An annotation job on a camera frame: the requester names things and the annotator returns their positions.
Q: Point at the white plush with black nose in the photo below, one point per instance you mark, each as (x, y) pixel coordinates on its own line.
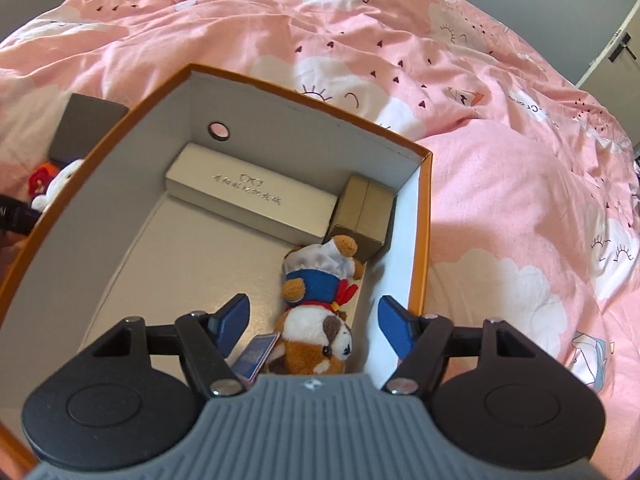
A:
(60, 185)

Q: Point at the pink printed blanket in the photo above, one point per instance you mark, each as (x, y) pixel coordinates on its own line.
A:
(350, 25)

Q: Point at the beige glasses case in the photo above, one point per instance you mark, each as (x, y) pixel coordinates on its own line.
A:
(250, 195)

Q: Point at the dark grey flat box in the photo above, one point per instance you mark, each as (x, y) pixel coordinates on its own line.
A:
(85, 130)

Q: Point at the orange cardboard storage box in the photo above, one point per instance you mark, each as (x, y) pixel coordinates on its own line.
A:
(100, 210)

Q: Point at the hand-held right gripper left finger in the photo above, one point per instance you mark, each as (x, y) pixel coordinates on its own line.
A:
(231, 321)

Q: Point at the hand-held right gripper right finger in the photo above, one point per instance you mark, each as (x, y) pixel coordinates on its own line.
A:
(392, 324)

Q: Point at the brown sailor dog plush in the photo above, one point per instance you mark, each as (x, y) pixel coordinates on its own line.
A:
(310, 330)

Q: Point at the small brown cardboard box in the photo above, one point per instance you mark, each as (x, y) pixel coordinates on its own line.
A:
(362, 215)

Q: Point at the beige door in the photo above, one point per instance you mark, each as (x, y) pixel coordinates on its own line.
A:
(607, 72)

